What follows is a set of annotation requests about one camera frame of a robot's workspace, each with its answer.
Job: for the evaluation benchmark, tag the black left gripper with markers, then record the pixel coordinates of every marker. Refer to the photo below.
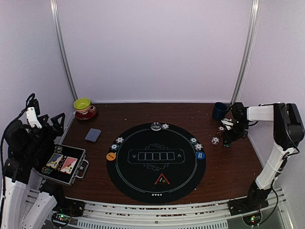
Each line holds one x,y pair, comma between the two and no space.
52,134

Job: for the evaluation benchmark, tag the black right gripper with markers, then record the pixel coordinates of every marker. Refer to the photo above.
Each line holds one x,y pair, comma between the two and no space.
225,136

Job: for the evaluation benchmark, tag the blue white poker chip stack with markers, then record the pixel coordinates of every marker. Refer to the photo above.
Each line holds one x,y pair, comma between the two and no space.
215,140

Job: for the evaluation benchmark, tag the blue round blind button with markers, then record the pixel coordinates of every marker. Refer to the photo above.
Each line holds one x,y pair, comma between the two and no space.
200,155

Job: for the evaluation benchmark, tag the orange round blind button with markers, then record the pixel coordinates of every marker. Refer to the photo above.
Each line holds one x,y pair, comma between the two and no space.
111,156

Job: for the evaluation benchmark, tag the clear round dealer button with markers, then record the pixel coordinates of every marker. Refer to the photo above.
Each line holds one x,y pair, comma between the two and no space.
156,126

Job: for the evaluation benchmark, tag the red black triangle marker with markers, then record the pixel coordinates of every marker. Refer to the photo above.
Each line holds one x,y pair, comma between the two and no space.
162,180

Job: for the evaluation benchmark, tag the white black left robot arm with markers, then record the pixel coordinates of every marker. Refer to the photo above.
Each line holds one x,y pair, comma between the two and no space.
24,154

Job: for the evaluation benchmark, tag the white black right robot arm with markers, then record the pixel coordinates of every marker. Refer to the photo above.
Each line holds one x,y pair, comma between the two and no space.
288,132

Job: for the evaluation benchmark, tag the dark blue enamel mug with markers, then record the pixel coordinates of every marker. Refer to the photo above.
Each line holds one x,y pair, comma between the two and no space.
220,110

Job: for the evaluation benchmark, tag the green bowl on red saucer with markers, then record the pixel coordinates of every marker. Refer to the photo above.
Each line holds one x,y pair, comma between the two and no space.
85,110

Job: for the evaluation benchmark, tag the blue card box in case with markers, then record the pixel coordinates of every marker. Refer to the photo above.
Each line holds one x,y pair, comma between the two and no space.
54,160

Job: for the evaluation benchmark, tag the aluminium poker case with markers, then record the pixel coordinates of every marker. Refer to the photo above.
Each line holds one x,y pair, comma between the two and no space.
56,175

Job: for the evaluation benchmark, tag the red card box in case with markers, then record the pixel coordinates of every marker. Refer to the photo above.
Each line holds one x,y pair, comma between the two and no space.
68,165

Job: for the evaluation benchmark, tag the blue playing card deck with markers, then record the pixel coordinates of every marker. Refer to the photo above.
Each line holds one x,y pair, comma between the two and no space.
93,135

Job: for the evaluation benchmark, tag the round black poker mat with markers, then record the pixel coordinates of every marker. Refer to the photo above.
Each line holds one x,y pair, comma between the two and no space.
145,154

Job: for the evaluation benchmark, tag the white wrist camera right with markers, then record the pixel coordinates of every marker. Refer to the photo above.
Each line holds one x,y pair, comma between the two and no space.
227,123

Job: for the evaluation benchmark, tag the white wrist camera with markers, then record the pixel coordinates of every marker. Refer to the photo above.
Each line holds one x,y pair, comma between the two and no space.
227,123
32,113

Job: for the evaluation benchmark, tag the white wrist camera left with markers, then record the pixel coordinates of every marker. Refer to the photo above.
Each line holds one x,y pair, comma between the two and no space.
32,113

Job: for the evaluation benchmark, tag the aluminium front rail frame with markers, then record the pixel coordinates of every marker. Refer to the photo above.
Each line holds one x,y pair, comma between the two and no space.
209,215

